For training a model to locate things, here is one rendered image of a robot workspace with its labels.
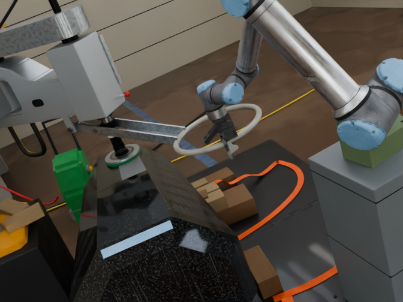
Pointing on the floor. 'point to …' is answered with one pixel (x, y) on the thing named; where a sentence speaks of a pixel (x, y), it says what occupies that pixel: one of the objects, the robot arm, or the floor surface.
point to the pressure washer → (71, 175)
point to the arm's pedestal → (363, 223)
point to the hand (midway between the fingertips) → (228, 154)
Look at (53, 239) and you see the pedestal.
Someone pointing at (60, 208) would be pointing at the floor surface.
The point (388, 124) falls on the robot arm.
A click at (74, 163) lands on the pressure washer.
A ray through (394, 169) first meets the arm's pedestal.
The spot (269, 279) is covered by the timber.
